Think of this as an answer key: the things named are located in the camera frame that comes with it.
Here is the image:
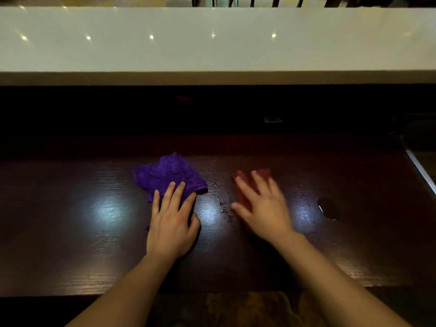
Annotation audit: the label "person's left hand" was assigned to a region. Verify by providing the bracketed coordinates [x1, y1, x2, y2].
[146, 181, 202, 260]

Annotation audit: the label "person's right hand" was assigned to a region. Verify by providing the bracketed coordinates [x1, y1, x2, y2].
[230, 170, 295, 246]

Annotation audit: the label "red sponge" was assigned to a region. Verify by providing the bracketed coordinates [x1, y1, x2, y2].
[233, 168, 272, 232]

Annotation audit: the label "purple cleaning cloth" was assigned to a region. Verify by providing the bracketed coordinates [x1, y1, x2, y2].
[133, 152, 208, 232]

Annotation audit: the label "person's left forearm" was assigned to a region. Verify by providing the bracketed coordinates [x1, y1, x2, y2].
[65, 253, 178, 327]

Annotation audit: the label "person's right forearm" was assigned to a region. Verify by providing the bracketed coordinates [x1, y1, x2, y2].
[272, 231, 413, 327]

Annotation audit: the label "person's patterned trousers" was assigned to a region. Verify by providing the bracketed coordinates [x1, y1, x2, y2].
[201, 290, 327, 327]

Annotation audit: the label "white raised counter ledge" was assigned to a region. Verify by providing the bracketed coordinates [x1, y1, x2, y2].
[0, 6, 436, 86]

